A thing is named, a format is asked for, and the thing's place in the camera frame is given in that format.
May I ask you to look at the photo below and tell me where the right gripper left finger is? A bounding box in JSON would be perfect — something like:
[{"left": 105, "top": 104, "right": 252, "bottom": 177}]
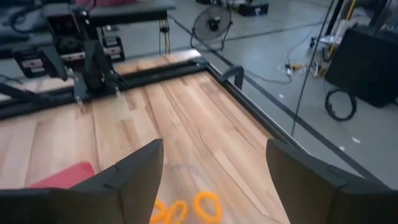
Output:
[{"left": 0, "top": 138, "right": 165, "bottom": 224}]

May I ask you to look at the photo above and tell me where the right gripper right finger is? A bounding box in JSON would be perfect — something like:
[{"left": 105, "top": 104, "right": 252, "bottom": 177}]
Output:
[{"left": 266, "top": 138, "right": 398, "bottom": 224}]

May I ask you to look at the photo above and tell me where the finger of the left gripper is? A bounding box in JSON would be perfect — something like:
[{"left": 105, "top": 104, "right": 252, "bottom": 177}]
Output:
[
  {"left": 39, "top": 45, "right": 68, "bottom": 81},
  {"left": 83, "top": 39, "right": 113, "bottom": 90}
]

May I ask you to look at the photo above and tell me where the orange spring keychain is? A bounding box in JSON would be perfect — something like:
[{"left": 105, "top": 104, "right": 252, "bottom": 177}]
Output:
[
  {"left": 149, "top": 198, "right": 170, "bottom": 224},
  {"left": 164, "top": 200, "right": 190, "bottom": 224},
  {"left": 192, "top": 191, "right": 224, "bottom": 224}
]

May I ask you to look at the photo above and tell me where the pink translucent plastic bin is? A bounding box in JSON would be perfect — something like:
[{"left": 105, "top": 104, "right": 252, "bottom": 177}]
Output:
[{"left": 29, "top": 161, "right": 96, "bottom": 190}]

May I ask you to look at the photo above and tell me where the dark grey desk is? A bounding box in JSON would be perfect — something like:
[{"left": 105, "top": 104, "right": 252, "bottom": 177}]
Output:
[{"left": 73, "top": 0, "right": 177, "bottom": 54}]

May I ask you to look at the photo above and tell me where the black floor fan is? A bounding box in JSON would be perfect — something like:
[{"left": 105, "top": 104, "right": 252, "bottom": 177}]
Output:
[{"left": 190, "top": 5, "right": 233, "bottom": 51}]

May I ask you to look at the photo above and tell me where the black floor box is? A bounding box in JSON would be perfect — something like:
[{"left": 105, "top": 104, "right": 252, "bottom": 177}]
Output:
[{"left": 238, "top": 1, "right": 270, "bottom": 17}]

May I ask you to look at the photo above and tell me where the black coiled cable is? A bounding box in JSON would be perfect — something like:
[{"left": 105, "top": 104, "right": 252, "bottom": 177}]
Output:
[{"left": 324, "top": 87, "right": 358, "bottom": 122}]

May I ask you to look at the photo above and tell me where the long black floor cable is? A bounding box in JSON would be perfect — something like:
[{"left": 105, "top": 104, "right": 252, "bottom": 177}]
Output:
[{"left": 290, "top": 0, "right": 337, "bottom": 138}]

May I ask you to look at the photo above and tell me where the white cable bundle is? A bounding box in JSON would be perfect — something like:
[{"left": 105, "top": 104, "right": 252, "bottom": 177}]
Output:
[{"left": 284, "top": 60, "right": 328, "bottom": 78}]

